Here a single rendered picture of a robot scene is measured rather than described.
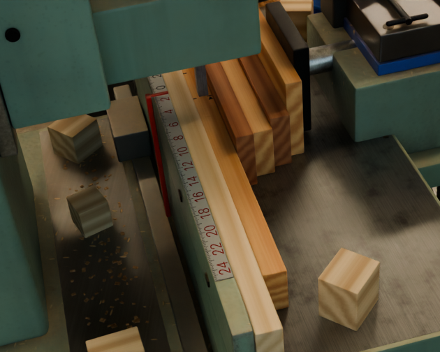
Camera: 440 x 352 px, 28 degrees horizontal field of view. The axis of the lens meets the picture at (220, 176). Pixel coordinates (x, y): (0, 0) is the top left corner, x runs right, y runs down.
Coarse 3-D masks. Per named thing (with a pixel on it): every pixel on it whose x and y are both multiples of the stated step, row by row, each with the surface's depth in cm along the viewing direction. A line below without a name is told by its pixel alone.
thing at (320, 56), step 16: (272, 16) 80; (288, 16) 80; (288, 32) 78; (288, 48) 77; (304, 48) 76; (320, 48) 81; (336, 48) 81; (304, 64) 77; (320, 64) 81; (304, 80) 78; (304, 96) 79; (304, 112) 80; (304, 128) 81
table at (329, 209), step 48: (144, 96) 91; (336, 144) 80; (384, 144) 80; (288, 192) 76; (336, 192) 75; (384, 192) 75; (432, 192) 74; (288, 240) 71; (336, 240) 71; (384, 240) 70; (432, 240) 70; (288, 288) 67; (384, 288) 66; (432, 288) 66; (288, 336) 64; (336, 336) 63; (384, 336) 63; (432, 336) 62
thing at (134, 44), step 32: (96, 0) 70; (128, 0) 69; (160, 0) 69; (192, 0) 70; (224, 0) 70; (256, 0) 71; (96, 32) 69; (128, 32) 70; (160, 32) 71; (192, 32) 71; (224, 32) 72; (256, 32) 73; (128, 64) 72; (160, 64) 73; (192, 64) 73
